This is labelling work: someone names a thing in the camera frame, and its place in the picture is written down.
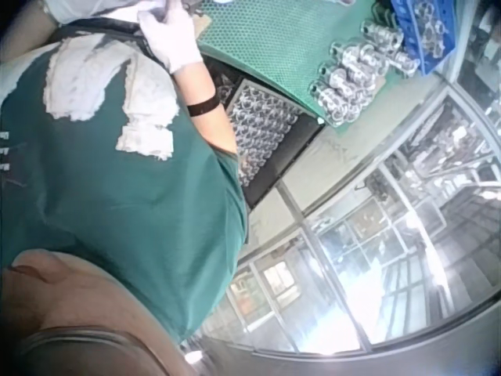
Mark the person's right hand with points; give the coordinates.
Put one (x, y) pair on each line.
(172, 43)

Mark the person's left hand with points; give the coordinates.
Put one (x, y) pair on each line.
(86, 8)

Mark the person's right fingers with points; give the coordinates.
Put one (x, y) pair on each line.
(156, 19)

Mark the grey metal part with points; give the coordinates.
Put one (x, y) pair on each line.
(189, 4)

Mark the black wrist band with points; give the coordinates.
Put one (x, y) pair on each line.
(203, 105)

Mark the green perforated mat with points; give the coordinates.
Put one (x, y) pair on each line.
(282, 47)

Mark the black tray of metal parts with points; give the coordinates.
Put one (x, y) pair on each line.
(266, 133)

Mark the heap of silver metal fittings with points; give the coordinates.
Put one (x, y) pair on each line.
(352, 78)

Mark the blue plastic crate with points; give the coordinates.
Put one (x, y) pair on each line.
(426, 35)

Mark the glass partition with metal frame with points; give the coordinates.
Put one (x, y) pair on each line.
(372, 235)

